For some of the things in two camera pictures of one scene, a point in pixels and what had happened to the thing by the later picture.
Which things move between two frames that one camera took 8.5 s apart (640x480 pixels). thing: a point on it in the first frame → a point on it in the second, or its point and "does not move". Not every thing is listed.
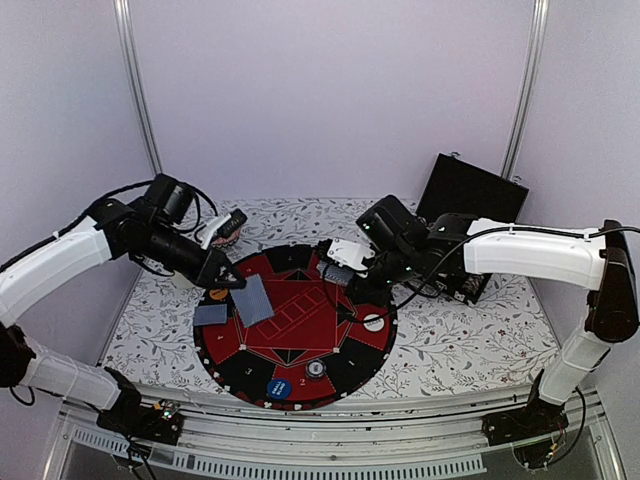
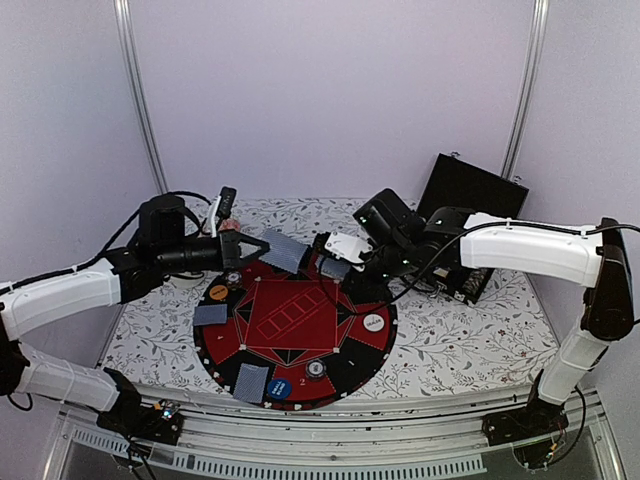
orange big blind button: (218, 294) does not move
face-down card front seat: (252, 301) → (251, 383)
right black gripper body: (397, 266) does not move
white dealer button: (375, 325) does not move
